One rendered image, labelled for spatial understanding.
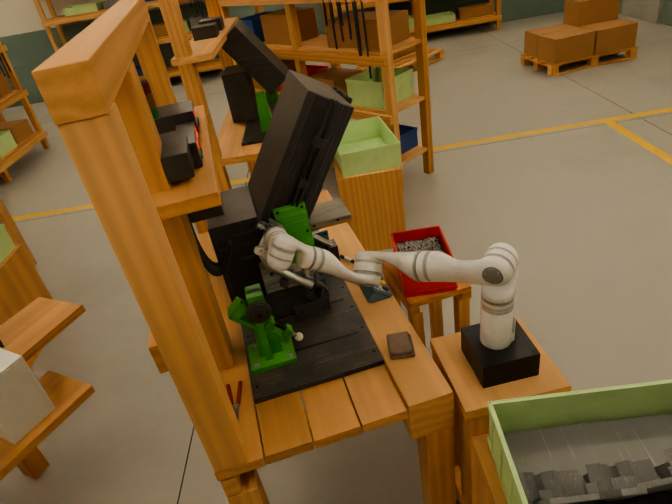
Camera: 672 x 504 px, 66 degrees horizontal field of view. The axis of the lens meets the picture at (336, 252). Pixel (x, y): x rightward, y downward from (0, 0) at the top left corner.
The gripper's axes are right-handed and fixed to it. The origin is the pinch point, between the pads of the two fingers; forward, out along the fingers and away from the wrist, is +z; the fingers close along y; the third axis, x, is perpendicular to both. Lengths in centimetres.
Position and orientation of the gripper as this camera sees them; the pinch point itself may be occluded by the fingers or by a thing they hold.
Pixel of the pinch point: (272, 229)
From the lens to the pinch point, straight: 177.4
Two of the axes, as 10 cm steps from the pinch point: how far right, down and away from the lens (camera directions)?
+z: -2.0, -2.5, 9.5
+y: -8.2, -4.9, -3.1
